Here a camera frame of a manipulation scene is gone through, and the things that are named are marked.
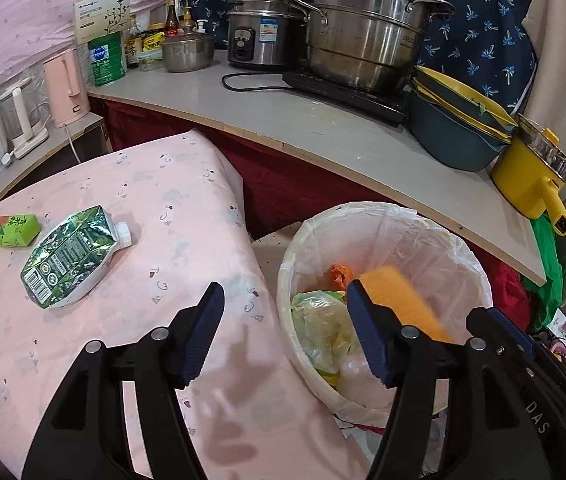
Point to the green plastic bag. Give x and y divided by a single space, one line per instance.
548 260

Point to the blue printed cloth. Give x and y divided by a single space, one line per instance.
488 25

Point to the small green box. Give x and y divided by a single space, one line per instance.
13 230

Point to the dark blue plastic basin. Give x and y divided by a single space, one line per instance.
448 140

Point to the amber sauce bottle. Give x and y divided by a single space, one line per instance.
187 22

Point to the white power plug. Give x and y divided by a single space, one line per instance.
8 159

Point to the beige curtain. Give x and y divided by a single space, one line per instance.
563 60

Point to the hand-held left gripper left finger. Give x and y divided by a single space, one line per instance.
203 335

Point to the steel rice cooker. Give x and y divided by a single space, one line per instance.
263 35

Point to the large steel steamer pot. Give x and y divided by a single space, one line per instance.
363 35

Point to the yellow electric pot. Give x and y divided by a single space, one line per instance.
518 170

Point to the clear plastic food container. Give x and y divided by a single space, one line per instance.
150 61

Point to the dark soy sauce bottle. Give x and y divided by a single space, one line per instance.
133 47

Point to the grey side shelf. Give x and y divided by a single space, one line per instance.
63 150

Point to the green patterned drink pouch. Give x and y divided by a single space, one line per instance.
68 255

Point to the green tin can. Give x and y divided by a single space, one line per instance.
107 62

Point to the white lined trash bin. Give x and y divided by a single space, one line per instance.
413 245

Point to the yellow plastic basin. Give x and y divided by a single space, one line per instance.
463 95

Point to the pink electric kettle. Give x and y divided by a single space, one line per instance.
65 90

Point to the white pump bottle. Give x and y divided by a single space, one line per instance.
201 26

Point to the pink printed tablecloth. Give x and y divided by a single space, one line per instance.
113 185

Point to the orange sponge cloth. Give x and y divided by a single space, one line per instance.
398 300

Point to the orange wrapper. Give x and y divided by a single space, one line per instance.
342 276

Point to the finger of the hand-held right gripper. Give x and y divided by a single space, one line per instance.
513 332

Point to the grey countertop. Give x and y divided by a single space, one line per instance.
313 125

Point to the black induction cooker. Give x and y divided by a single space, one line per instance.
343 100

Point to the dark red cloth skirt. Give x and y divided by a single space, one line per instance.
273 185

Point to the small steel pot with lid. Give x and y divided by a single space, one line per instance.
188 52

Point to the pink dotted backdrop cloth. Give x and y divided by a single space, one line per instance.
23 10

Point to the white and olive cardboard box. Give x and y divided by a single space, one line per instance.
100 12

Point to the yellow-green snack bag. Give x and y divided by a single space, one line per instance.
323 325

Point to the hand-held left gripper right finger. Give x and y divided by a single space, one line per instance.
368 335

